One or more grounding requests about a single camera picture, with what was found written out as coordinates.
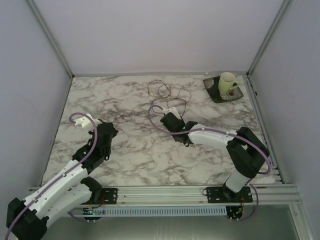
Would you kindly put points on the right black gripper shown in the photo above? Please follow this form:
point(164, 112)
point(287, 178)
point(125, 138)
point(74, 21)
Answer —
point(179, 119)

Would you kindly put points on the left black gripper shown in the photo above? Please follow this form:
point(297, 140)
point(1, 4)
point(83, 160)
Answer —
point(115, 131)

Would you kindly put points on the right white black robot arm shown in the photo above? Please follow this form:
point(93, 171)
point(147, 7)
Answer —
point(247, 153)

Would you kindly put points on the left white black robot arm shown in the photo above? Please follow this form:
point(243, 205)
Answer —
point(30, 218)

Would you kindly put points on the light green mug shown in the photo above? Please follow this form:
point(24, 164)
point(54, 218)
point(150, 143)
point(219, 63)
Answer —
point(227, 82)

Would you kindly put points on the left green circuit board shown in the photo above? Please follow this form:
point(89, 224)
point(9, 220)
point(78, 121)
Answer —
point(93, 211)

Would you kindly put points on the right black circuit board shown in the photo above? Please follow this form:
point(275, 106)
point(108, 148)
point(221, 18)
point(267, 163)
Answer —
point(234, 213)

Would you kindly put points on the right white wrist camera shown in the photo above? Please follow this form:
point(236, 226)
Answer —
point(172, 110)

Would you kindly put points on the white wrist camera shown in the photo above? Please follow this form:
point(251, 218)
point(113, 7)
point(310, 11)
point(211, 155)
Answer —
point(172, 110)
point(86, 122)

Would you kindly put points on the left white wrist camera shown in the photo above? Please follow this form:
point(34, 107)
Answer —
point(86, 122)

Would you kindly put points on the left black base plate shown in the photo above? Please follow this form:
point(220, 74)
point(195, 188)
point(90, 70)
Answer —
point(108, 196)

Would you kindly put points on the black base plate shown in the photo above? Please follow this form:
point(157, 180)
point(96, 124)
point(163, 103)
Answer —
point(108, 196)
point(222, 194)

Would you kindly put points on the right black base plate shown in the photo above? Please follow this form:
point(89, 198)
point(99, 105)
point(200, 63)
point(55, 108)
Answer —
point(222, 194)

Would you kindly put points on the blue slotted cable duct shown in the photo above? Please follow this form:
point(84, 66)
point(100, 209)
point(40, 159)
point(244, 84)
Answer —
point(164, 211)

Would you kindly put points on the left aluminium frame post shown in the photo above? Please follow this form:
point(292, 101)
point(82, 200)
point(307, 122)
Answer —
point(50, 37)

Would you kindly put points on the aluminium frame post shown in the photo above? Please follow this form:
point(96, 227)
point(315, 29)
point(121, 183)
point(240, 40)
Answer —
point(50, 37)
point(285, 5)

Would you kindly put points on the aluminium front rail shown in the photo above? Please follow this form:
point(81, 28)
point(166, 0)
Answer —
point(187, 195)

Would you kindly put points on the right aluminium frame post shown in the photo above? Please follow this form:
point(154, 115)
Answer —
point(285, 5)

